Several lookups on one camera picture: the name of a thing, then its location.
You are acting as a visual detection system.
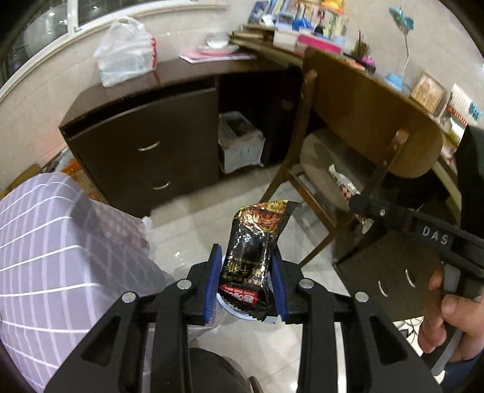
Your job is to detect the desk calendar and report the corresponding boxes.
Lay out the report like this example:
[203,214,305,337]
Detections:
[440,83,482,142]

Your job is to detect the brown wooden desk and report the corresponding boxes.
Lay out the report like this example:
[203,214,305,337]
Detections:
[229,34,466,212]

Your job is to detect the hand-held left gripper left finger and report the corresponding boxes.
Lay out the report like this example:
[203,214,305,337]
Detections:
[43,244,224,393]

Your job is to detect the wooden picture frame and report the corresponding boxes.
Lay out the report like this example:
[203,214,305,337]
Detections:
[410,70,447,114]

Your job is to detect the blue desk lamp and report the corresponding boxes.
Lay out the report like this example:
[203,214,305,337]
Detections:
[384,5,417,93]

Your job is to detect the pink paper sheet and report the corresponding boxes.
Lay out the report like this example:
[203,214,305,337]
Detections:
[179,51,258,64]

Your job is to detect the row of books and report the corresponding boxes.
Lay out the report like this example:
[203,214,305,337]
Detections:
[247,0,348,38]

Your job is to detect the wooden chair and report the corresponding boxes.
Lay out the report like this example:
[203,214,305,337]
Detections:
[259,47,445,267]

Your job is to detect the black panel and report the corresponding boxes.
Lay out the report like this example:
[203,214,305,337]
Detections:
[456,125,484,242]

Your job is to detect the pink plate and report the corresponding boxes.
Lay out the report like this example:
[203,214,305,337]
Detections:
[198,43,240,56]

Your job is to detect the white plastic bag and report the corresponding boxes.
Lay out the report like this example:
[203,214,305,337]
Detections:
[93,17,157,88]

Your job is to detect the pink book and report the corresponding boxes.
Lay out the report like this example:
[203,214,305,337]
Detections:
[299,34,343,54]

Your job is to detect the light blue trash bin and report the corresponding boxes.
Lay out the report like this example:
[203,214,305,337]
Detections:
[215,293,276,326]

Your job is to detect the white storage basket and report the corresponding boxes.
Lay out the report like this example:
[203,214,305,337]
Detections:
[218,111,265,174]

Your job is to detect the person's right hand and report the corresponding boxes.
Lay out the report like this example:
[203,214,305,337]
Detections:
[418,270,484,363]

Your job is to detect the white red checked wrapper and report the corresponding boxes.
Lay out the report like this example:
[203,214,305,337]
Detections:
[328,164,375,235]

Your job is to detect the dark brown drawer cabinet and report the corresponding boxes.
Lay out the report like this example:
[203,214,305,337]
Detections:
[59,57,303,218]

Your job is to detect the black snack packet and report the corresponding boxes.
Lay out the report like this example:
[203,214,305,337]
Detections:
[217,200,303,323]

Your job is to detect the stack of brown books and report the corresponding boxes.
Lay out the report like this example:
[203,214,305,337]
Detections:
[229,24,276,42]

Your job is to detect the person's leg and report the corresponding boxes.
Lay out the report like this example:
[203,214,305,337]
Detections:
[189,347,300,393]

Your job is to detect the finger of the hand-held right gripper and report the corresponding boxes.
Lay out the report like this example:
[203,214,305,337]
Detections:
[348,192,415,234]

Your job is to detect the white framed window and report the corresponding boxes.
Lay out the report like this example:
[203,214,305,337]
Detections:
[0,0,231,102]

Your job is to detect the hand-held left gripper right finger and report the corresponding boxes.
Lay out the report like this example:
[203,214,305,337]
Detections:
[270,250,442,393]

